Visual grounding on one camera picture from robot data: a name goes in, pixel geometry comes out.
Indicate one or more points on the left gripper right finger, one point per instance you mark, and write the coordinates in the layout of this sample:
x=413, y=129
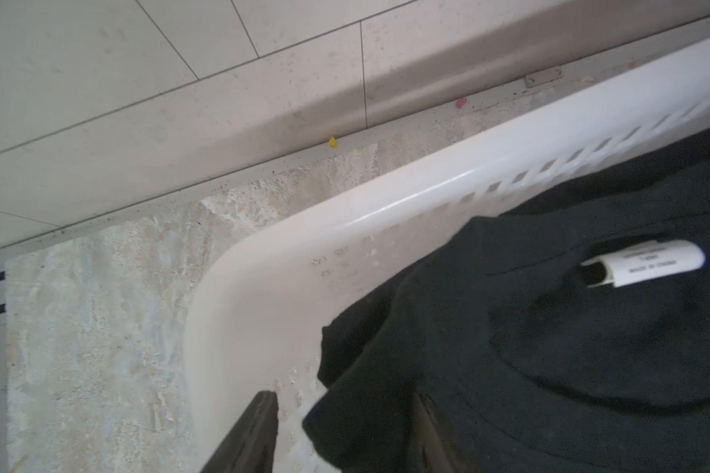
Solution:
x=433, y=445

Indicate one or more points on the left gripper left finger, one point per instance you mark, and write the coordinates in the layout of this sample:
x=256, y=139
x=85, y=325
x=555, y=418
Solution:
x=250, y=445

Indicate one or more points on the white plastic laundry basket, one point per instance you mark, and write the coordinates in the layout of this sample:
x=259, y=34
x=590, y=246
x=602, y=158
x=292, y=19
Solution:
x=257, y=314

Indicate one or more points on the black t-shirt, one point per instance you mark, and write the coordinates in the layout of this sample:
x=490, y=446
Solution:
x=570, y=334

